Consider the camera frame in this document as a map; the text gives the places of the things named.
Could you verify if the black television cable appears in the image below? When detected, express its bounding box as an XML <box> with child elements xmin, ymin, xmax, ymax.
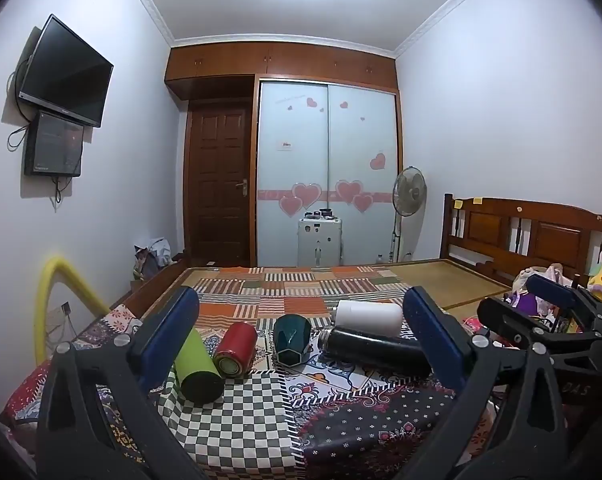
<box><xmin>7</xmin><ymin>57</ymin><xmax>39</xmax><ymax>151</ymax></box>

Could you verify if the standing fan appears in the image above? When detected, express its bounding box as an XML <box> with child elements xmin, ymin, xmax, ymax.
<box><xmin>391</xmin><ymin>166</ymin><xmax>428</xmax><ymax>264</ymax></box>

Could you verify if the red cup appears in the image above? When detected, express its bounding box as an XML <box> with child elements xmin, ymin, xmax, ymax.
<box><xmin>213</xmin><ymin>321</ymin><xmax>258</xmax><ymax>379</ymax></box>

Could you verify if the white cup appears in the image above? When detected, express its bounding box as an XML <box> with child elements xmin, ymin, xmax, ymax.
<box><xmin>334</xmin><ymin>300</ymin><xmax>405</xmax><ymax>337</ymax></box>

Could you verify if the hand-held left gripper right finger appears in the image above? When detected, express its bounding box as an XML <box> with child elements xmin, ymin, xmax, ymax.
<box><xmin>402</xmin><ymin>286</ymin><xmax>570</xmax><ymax>480</ymax></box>

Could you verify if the black wall television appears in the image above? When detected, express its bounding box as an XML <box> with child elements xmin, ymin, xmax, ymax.
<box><xmin>18</xmin><ymin>14</ymin><xmax>115</xmax><ymax>129</ymax></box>

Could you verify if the black thermos cup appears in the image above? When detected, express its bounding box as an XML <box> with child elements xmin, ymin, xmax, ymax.
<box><xmin>317</xmin><ymin>326</ymin><xmax>435</xmax><ymax>380</ymax></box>

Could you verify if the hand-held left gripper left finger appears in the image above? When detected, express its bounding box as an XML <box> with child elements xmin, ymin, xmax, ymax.
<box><xmin>35</xmin><ymin>286</ymin><xmax>208</xmax><ymax>480</ymax></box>

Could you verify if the dark green faceted cup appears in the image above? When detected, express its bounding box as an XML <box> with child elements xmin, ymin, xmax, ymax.
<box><xmin>272</xmin><ymin>313</ymin><xmax>312</xmax><ymax>367</ymax></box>

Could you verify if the black monitor cable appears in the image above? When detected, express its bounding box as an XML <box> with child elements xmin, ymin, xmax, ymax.
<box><xmin>52</xmin><ymin>175</ymin><xmax>75</xmax><ymax>207</ymax></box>

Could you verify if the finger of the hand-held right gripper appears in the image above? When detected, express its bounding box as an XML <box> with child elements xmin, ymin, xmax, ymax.
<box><xmin>525</xmin><ymin>275</ymin><xmax>599</xmax><ymax>317</ymax></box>
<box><xmin>477</xmin><ymin>298</ymin><xmax>554</xmax><ymax>350</ymax></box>

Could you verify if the wooden wardrobe with glass doors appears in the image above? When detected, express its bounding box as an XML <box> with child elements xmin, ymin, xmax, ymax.
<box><xmin>164</xmin><ymin>41</ymin><xmax>400</xmax><ymax>267</ymax></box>

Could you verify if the brown wooden door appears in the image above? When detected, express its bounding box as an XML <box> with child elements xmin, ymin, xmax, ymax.
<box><xmin>185</xmin><ymin>100</ymin><xmax>255</xmax><ymax>267</ymax></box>

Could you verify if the wooden bed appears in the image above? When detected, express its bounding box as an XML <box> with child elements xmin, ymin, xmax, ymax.
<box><xmin>108</xmin><ymin>193</ymin><xmax>602</xmax><ymax>322</ymax></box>

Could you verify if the small black wall monitor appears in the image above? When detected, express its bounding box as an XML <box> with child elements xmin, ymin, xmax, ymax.
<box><xmin>24</xmin><ymin>109</ymin><xmax>85</xmax><ymax>178</ymax></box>

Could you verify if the straw mat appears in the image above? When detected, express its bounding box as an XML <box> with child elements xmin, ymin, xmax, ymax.
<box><xmin>181</xmin><ymin>258</ymin><xmax>512</xmax><ymax>312</ymax></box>

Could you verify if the yellow foam tube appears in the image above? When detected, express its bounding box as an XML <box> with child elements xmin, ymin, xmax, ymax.
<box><xmin>34</xmin><ymin>255</ymin><xmax>111</xmax><ymax>366</ymax></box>

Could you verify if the bag of clothes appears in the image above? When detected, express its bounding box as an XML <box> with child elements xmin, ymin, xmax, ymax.
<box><xmin>133</xmin><ymin>238</ymin><xmax>190</xmax><ymax>281</ymax></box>

